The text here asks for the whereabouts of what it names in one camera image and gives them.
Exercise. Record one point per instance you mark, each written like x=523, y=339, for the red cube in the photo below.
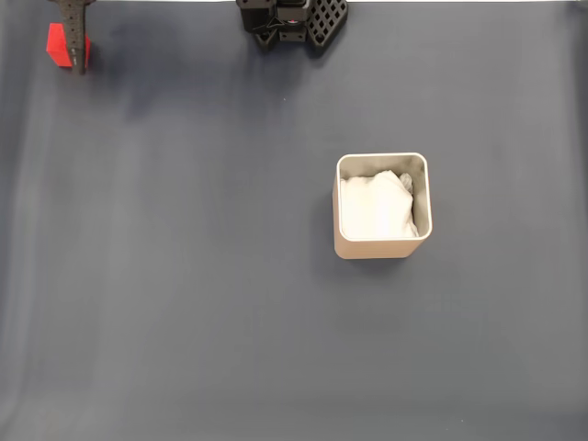
x=57, y=43

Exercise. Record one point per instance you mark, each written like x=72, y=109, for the beige square metal box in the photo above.
x=381, y=248

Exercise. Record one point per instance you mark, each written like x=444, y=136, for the white crumpled cloth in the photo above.
x=376, y=206

